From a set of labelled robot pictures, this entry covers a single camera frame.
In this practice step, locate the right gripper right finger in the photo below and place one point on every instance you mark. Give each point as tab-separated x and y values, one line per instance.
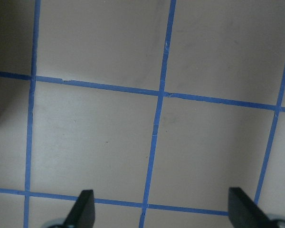
244	213

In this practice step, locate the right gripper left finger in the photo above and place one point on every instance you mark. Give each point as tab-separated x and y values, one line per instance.
82	214

